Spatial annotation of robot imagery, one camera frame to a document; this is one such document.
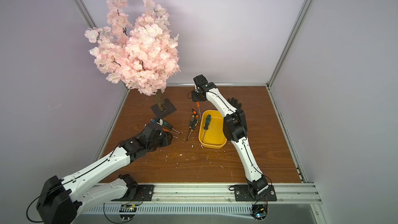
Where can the yellow plastic storage box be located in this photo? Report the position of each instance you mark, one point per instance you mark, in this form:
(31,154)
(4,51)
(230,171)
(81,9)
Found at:
(213,137)

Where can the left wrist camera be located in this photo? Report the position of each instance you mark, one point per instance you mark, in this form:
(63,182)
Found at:
(158,121)

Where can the large green black screwdriver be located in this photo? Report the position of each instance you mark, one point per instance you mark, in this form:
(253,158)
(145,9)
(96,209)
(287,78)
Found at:
(206,126)

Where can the black work glove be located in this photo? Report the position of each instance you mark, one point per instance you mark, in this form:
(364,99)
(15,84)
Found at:
(235,104)

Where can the right controller board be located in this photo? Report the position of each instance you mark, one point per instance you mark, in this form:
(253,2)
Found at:
(259,211)

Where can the left controller board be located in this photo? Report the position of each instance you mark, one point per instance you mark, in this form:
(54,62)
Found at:
(127,212)

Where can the controller board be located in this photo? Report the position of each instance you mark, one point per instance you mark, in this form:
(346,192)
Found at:
(259,211)
(127,212)

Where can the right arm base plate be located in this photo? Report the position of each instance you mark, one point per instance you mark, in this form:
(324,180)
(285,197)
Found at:
(244,193)

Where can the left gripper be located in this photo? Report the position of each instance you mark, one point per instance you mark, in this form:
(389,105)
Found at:
(167,138)

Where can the aluminium front rail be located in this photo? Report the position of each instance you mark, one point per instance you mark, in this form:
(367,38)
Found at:
(223,193)

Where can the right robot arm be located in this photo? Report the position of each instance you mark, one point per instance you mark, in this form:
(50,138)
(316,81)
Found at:
(235,130)

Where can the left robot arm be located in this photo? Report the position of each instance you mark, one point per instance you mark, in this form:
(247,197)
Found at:
(63,199)

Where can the yellow black striped screwdriver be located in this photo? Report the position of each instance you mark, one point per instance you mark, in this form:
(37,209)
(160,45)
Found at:
(192,120)

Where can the pink artificial blossom tree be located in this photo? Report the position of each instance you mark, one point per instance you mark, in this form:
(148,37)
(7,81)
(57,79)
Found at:
(143,55)

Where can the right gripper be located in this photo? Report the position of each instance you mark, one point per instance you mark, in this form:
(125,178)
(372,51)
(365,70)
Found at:
(234,102)

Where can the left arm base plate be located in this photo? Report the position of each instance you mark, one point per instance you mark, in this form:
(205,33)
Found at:
(138,193)

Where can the small green black screwdriver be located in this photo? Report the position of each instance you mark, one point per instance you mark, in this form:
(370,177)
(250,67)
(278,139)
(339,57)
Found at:
(168,125)

